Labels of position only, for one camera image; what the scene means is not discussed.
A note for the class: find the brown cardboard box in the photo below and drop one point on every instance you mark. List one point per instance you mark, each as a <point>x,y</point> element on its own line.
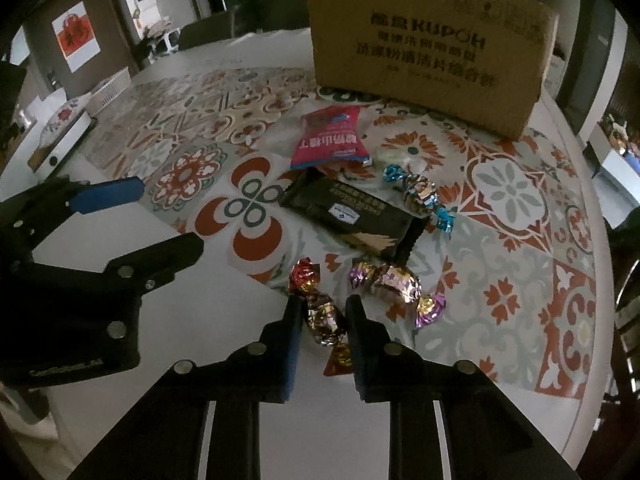
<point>425,55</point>

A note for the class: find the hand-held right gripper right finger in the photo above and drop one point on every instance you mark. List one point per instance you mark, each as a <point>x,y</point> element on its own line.
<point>357,350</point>

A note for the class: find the pink snack packet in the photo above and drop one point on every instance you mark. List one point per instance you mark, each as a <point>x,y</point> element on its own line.
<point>330,137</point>

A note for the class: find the green upholstered chair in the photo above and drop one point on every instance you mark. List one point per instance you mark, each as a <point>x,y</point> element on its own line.
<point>205,30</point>

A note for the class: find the red gold candy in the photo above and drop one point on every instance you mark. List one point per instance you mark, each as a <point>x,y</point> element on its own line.
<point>325,317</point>

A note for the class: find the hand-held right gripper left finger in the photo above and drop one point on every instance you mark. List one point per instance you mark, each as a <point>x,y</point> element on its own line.
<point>292,355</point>

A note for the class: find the dark chocolate bar packet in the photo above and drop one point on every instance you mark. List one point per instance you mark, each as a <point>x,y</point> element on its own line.
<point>355,212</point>

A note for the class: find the blue wrapped candy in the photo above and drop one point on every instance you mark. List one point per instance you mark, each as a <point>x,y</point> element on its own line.
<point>420,192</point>

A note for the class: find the white low shelf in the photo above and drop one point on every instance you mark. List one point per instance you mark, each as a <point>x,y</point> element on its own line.
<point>165,40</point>

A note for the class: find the purple wrapped candy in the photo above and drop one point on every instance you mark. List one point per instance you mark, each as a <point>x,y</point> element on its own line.
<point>395,285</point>

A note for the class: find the white plastic basket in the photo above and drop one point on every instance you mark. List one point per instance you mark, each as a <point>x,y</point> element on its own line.
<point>107,91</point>

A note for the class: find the patterned table mat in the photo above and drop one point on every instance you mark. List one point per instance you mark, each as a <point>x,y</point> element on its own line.
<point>500,240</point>

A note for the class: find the red and white door poster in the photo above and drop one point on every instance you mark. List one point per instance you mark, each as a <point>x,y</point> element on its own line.
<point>75,35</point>

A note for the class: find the brown entrance door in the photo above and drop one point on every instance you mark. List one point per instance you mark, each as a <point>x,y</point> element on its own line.
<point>105,20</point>

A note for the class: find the clear wrapped snack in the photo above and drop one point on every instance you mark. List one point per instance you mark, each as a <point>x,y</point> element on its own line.
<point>405,154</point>

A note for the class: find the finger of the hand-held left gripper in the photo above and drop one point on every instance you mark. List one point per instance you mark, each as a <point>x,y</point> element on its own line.
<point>107,193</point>
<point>160,257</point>

